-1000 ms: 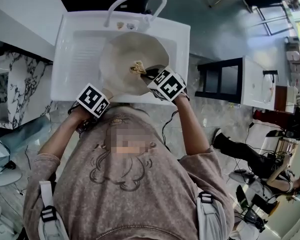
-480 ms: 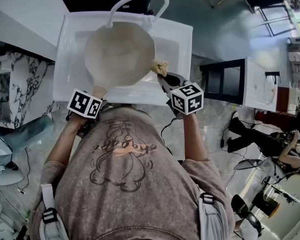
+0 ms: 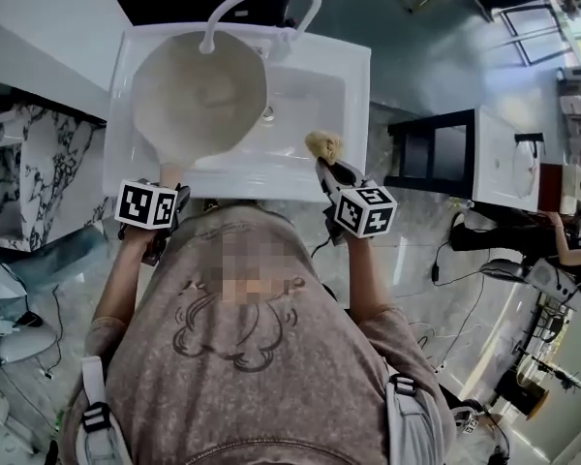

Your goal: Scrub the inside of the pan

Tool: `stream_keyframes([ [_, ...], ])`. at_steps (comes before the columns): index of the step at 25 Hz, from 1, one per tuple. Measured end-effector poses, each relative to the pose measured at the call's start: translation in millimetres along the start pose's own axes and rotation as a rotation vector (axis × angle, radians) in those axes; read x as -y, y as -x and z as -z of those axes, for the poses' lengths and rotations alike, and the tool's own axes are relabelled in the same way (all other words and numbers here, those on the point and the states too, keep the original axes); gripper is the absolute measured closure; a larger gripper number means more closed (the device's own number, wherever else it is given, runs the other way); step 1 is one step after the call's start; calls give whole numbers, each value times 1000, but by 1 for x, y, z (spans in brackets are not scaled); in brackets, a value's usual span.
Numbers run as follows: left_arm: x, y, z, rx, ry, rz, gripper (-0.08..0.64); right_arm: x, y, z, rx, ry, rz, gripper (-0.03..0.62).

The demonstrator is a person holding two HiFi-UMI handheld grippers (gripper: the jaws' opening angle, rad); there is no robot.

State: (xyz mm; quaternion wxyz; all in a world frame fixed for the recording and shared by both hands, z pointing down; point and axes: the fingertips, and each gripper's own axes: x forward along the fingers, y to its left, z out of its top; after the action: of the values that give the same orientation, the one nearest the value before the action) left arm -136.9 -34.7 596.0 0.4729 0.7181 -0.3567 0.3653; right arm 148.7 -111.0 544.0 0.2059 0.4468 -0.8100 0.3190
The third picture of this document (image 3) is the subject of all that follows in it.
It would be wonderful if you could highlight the grey right shoulder strap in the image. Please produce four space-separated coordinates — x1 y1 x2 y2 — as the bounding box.
383 373 447 465

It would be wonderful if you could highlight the grey left shoulder strap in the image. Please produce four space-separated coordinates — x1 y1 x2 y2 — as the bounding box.
75 355 133 465

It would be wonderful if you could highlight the white round stool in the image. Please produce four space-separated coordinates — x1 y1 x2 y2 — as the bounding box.
0 325 60 365

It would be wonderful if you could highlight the small black faucet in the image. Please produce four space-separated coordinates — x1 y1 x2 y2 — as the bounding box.
514 132 546 157

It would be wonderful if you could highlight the white rectangular sink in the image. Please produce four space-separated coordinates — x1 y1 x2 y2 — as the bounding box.
101 27 372 208

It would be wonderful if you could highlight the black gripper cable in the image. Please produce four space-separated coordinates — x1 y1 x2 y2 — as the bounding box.
310 232 336 260

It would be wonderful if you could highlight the person's left forearm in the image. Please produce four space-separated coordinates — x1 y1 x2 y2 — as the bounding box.
90 228 162 326

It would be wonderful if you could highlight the black cable with adapter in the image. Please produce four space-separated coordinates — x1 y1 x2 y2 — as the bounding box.
429 210 486 288

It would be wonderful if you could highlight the yellow scrubbing sponge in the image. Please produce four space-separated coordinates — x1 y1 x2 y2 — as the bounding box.
303 131 345 165

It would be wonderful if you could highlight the grey box device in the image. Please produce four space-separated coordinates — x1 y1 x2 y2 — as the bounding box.
527 258 581 305

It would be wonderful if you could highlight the spare hand-held gripper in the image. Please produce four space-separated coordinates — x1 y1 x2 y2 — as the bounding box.
456 407 486 438

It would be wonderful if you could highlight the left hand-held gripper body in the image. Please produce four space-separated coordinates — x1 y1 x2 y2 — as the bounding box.
114 176 194 266

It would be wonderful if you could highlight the small white washbasin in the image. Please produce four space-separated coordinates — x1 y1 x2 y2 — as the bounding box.
471 106 543 213

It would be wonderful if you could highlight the grey shoulder strap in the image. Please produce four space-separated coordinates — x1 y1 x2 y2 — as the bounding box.
75 355 133 465
383 373 447 465

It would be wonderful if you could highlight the person's beige printed shirt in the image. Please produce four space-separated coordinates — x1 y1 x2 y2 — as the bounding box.
60 201 457 465

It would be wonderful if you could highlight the person's right forearm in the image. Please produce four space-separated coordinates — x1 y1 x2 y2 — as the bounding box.
341 230 394 322

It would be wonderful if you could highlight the black open cabinet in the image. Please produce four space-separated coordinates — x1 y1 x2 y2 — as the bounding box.
384 108 481 196

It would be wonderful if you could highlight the red box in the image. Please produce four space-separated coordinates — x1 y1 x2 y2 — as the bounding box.
538 162 570 213

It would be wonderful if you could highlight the white counter slab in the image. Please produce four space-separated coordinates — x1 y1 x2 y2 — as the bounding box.
0 13 110 126

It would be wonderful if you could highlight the white curved faucet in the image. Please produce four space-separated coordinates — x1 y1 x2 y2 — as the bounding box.
198 0 322 60

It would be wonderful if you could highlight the marble patterned cabinet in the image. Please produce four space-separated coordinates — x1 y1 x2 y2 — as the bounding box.
0 103 111 254

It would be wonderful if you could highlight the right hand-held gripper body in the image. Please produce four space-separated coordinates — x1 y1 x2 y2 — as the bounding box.
321 177 399 247

